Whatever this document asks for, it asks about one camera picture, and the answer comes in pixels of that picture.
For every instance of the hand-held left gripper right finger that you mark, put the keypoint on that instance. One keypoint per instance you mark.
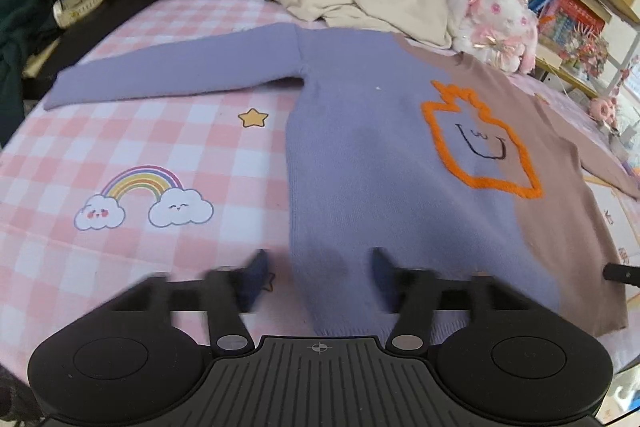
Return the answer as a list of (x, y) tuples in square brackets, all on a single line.
[(382, 279)]

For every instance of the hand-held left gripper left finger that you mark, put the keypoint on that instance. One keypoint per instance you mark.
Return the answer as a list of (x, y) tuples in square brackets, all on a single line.
[(254, 279)]

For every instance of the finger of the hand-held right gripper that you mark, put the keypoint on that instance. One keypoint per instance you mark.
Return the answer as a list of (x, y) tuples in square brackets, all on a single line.
[(622, 274)]

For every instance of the purple and brown sweater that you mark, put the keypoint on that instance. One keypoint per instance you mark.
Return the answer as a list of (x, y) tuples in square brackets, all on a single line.
[(350, 157)]

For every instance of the small pink toy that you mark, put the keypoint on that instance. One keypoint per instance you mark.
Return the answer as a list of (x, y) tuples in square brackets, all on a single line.
[(602, 109)]

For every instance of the pink checked printed bed sheet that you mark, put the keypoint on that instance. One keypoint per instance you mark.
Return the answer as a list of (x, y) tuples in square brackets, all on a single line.
[(150, 147)]

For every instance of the colourful printed box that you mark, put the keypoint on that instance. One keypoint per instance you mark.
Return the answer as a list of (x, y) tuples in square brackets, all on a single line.
[(575, 27)]

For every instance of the white and pink bunny plush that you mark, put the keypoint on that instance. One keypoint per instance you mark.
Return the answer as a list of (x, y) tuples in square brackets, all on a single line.
[(495, 27)]

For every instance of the dark green garment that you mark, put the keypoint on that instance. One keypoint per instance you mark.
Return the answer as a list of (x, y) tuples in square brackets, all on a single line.
[(20, 47)]

